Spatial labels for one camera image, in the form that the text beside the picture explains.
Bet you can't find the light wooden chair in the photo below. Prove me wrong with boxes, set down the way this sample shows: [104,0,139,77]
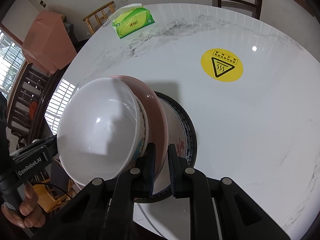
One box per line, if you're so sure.
[82,1,116,35]

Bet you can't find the small yellow wooden stool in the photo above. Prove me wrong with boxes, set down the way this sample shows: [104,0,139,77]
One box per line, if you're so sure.
[33,179,71,213]

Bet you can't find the person's left hand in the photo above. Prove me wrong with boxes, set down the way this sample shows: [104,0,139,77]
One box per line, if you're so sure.
[1,182,46,229]

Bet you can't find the pink bowl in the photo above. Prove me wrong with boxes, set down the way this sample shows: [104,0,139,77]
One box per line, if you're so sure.
[111,76,168,176]

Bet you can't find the dark wooden side chair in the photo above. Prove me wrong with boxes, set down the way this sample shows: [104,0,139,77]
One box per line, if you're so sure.
[8,63,67,148]

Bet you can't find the yellow warning sticker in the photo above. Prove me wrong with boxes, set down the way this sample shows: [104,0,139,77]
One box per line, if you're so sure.
[201,48,244,82]

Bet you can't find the white Dog bowl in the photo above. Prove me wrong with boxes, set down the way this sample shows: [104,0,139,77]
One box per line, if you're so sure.
[57,77,141,186]

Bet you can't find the green tissue box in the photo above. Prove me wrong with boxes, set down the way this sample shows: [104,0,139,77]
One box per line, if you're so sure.
[111,3,155,38]

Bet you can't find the white plate pink flowers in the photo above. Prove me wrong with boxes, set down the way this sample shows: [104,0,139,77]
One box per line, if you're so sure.
[153,97,187,196]

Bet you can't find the large blue floral plate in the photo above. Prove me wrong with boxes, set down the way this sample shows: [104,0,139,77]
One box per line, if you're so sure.
[135,92,197,204]

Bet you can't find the white Rabbit bowl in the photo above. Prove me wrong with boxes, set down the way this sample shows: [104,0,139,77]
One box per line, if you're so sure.
[130,97,149,166]

